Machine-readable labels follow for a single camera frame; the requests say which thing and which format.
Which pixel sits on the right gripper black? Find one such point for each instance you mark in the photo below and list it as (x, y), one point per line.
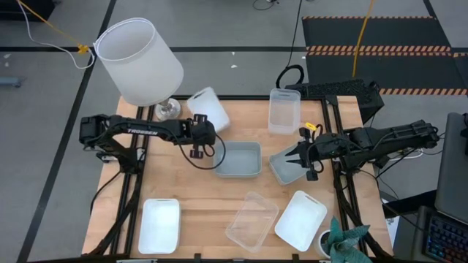
(329, 146)

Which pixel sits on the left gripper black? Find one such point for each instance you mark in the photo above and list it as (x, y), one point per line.
(195, 133)

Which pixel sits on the white plastic basket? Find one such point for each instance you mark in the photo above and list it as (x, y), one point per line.
(300, 221)
(210, 104)
(159, 226)

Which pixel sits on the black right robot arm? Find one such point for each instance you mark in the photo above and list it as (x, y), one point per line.
(395, 137)

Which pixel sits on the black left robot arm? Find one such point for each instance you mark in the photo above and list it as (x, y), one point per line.
(142, 130)

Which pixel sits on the white plant pot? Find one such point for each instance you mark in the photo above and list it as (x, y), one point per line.
(321, 244)

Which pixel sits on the teal cloth in cup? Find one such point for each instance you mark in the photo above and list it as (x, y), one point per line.
(343, 241)

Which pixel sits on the white shade table lamp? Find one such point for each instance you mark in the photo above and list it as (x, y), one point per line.
(140, 62)

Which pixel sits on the black hazard-striped floor mat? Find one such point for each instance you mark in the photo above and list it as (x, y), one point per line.
(373, 33)

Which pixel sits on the gray laptop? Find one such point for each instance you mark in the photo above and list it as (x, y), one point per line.
(453, 164)

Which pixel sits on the backlit black keyboard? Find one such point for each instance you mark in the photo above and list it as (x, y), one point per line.
(448, 241)

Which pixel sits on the small gray floor object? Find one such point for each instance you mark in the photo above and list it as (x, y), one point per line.
(9, 81)

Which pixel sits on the black box on floor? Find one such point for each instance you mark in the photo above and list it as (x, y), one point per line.
(22, 9)

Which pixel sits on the black aluminium table frame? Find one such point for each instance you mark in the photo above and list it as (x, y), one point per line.
(248, 97)

